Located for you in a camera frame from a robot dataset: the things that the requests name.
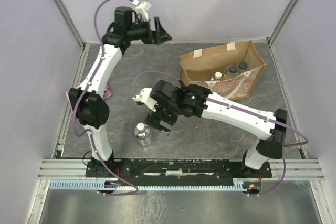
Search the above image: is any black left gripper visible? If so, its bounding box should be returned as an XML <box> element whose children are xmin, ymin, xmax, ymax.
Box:
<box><xmin>128</xmin><ymin>17</ymin><xmax>173</xmax><ymax>45</ymax></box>

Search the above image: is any round clear bottle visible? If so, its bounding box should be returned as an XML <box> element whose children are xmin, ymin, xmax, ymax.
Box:
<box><xmin>134</xmin><ymin>123</ymin><xmax>152</xmax><ymax>146</ymax></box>
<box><xmin>211</xmin><ymin>71</ymin><xmax>223</xmax><ymax>81</ymax></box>

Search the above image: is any brown canvas tote bag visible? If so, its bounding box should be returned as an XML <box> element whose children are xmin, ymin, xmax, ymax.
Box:
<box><xmin>180</xmin><ymin>41</ymin><xmax>266</xmax><ymax>100</ymax></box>

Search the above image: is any square bottle front dark cap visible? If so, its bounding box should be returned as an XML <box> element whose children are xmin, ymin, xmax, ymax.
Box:
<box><xmin>224</xmin><ymin>64</ymin><xmax>240</xmax><ymax>79</ymax></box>

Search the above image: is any square bottle dark cap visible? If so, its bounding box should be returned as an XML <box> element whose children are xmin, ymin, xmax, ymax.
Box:
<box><xmin>224</xmin><ymin>64</ymin><xmax>240</xmax><ymax>79</ymax></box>
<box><xmin>238</xmin><ymin>61</ymin><xmax>248</xmax><ymax>73</ymax></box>

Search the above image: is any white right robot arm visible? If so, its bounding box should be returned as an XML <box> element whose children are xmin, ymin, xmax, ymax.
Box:
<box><xmin>139</xmin><ymin>80</ymin><xmax>287</xmax><ymax>177</ymax></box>

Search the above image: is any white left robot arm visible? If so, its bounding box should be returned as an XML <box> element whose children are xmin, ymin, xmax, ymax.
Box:
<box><xmin>68</xmin><ymin>1</ymin><xmax>172</xmax><ymax>177</ymax></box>

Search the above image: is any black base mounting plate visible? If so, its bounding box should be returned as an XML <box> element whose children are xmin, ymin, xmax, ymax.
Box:
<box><xmin>85</xmin><ymin>157</ymin><xmax>273</xmax><ymax>187</ymax></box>

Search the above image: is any pink tissue pack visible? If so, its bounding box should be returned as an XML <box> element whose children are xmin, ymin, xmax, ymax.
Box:
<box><xmin>102</xmin><ymin>85</ymin><xmax>113</xmax><ymax>100</ymax></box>

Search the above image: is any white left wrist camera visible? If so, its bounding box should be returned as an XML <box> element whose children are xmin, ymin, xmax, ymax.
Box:
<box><xmin>132</xmin><ymin>0</ymin><xmax>152</xmax><ymax>22</ymax></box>

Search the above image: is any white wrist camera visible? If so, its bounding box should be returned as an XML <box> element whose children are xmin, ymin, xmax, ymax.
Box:
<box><xmin>132</xmin><ymin>88</ymin><xmax>158</xmax><ymax>112</ymax></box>
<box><xmin>132</xmin><ymin>0</ymin><xmax>152</xmax><ymax>22</ymax></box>

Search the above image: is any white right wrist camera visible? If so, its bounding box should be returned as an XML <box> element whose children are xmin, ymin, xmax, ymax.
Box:
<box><xmin>132</xmin><ymin>88</ymin><xmax>158</xmax><ymax>112</ymax></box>

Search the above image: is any light blue cable duct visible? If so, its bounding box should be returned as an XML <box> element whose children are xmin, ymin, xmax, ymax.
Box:
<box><xmin>49</xmin><ymin>175</ymin><xmax>258</xmax><ymax>191</ymax></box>

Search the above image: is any aluminium frame rail front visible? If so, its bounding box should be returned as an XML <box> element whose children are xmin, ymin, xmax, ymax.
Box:
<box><xmin>38</xmin><ymin>159</ymin><xmax>325</xmax><ymax>181</ymax></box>

